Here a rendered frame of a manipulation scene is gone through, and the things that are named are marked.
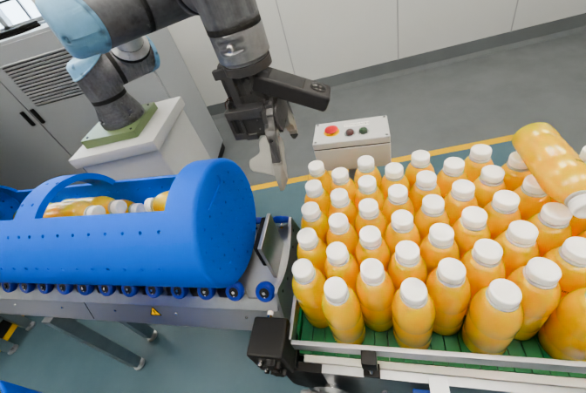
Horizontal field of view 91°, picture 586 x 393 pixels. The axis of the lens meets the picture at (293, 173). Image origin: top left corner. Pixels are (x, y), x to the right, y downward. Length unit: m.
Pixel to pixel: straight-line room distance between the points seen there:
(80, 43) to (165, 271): 0.41
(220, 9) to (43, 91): 2.45
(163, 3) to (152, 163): 0.72
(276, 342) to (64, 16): 0.57
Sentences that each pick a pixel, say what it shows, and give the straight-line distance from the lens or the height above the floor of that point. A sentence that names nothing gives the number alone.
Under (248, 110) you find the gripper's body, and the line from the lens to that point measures 0.45.
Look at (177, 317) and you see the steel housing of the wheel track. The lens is 0.90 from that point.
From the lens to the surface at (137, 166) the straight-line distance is 1.14.
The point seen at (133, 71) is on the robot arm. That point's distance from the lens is 1.15.
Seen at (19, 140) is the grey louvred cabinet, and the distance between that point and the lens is 3.22.
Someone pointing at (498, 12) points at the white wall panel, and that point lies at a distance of 3.91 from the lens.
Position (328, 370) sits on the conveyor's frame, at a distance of 0.68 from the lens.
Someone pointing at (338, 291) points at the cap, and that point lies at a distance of 0.51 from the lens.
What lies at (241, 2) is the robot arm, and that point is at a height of 1.50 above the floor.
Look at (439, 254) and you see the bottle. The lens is 0.59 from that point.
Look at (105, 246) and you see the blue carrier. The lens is 0.70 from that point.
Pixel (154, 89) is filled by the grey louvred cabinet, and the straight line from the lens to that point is 2.36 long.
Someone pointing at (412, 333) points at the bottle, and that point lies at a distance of 0.58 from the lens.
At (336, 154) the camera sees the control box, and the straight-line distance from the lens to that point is 0.80.
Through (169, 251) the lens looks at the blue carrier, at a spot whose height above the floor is 1.16.
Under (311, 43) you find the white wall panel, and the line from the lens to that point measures 3.38.
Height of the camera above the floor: 1.55
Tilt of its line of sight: 40 degrees down
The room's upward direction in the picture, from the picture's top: 19 degrees counter-clockwise
